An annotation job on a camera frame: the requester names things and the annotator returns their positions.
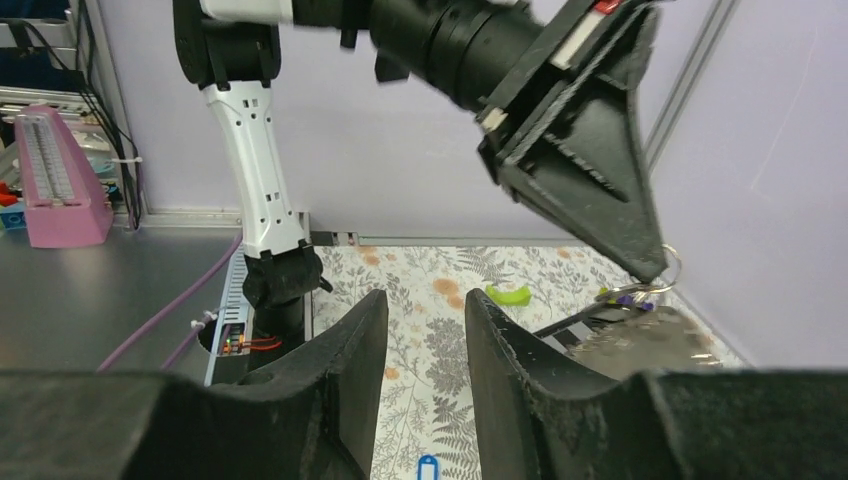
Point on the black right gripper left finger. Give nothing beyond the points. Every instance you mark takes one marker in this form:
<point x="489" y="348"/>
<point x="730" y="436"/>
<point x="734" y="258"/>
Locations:
<point x="311" y="414"/>

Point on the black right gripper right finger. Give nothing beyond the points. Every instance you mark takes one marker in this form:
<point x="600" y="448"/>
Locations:
<point x="541" y="415"/>

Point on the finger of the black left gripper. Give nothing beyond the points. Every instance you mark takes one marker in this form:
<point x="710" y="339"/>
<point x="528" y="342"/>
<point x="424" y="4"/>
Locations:
<point x="574" y="157"/>

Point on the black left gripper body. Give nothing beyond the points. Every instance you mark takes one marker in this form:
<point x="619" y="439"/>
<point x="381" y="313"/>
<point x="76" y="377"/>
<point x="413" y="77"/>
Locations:
<point x="587" y="43"/>

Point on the blue capped key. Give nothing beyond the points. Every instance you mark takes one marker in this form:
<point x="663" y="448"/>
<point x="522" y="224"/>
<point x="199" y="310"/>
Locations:
<point x="428" y="468"/>

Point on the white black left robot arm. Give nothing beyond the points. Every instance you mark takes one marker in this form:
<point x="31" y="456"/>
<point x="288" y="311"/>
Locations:
<point x="425" y="116"/>

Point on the black grey chessboard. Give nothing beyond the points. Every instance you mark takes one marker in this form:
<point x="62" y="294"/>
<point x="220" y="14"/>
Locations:
<point x="571" y="331"/>

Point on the floral table mat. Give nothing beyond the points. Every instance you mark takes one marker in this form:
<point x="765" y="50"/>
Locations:
<point x="426" y="403"/>

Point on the green arch toy block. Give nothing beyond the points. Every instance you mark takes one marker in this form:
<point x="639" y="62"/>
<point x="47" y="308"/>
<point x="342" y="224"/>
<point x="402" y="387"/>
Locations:
<point x="520" y="297"/>

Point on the purple yellow toy brick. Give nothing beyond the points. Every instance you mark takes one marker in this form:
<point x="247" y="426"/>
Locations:
<point x="637" y="299"/>

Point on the pink metronome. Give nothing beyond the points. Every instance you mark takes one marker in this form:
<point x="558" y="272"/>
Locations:
<point x="65" y="205"/>

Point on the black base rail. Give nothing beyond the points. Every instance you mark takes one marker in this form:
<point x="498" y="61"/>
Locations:
<point x="228" y="358"/>

